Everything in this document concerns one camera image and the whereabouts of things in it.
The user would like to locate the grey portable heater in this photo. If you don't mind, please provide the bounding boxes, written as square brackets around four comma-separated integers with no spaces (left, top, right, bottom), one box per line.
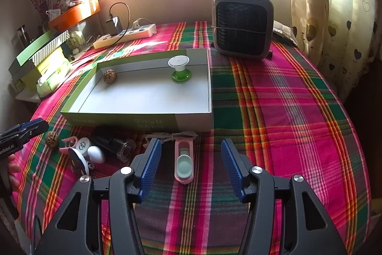
[211,0,274,60]

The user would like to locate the clear plastic container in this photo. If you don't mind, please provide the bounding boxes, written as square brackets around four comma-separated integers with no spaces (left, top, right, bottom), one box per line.
[67,20,94,50]

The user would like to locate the pink toy bathtub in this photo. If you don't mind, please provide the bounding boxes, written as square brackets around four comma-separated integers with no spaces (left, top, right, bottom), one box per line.
[59,137,91,158]

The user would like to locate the green and white shallow box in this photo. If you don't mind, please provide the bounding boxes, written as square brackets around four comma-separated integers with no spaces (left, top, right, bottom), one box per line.
[60,48,213,132]

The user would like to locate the black charger adapter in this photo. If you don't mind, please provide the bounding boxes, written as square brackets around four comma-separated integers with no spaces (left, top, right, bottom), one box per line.
[106,15,123,36]

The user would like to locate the plaid blanket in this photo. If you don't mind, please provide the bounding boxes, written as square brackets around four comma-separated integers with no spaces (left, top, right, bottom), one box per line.
[12,20,373,255]

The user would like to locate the yellow-green box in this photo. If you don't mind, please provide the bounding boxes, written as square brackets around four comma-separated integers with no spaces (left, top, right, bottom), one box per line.
[9,49,70,91]

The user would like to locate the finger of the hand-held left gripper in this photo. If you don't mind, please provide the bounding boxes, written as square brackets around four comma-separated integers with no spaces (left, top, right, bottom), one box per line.
[10,119,44,130]
[0,122,50,143]

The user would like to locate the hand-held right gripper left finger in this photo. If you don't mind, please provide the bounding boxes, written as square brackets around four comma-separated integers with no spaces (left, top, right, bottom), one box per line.
[34,138,162,255]

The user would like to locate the white power strip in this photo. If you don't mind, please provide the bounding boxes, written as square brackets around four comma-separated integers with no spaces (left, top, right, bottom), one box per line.
[93,23,157,49]

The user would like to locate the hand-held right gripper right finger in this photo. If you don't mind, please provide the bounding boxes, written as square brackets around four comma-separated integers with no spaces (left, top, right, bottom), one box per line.
[221,138,348,255]

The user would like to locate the black round holder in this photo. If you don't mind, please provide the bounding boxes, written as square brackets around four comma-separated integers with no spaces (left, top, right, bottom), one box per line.
[90,125,137,161]

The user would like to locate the beige cloth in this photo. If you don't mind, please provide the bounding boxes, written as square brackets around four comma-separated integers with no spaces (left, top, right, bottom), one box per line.
[273,20,299,47]

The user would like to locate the green tissue pack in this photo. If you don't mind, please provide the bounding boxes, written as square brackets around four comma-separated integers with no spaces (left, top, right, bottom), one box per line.
[36,62,72,94]

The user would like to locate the pink toy washbasin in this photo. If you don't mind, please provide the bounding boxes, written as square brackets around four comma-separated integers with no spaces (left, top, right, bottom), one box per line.
[174,137,195,184]

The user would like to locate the black charger cable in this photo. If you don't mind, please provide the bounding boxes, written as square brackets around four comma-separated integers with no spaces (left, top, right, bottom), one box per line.
[109,2,132,44]

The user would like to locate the brown walnut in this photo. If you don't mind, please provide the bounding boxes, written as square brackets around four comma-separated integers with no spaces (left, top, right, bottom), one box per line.
[46,131,59,150]
[103,69,117,83]

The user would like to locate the orange round box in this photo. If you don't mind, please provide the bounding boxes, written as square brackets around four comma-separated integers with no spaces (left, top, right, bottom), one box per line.
[48,0,100,32]

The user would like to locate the heart print curtain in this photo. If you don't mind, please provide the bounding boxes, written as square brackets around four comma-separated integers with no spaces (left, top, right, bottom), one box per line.
[286,0,382,102]

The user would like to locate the green and white spool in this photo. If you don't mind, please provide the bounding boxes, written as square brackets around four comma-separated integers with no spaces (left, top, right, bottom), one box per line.
[168,55,193,82]

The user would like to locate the person's left hand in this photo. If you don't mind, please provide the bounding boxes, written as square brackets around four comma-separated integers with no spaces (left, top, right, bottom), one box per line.
[7,153,24,193]

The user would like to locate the white egg-shaped wheeled toy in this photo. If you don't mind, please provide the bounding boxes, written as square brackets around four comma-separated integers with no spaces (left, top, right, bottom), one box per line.
[67,146,106,176]

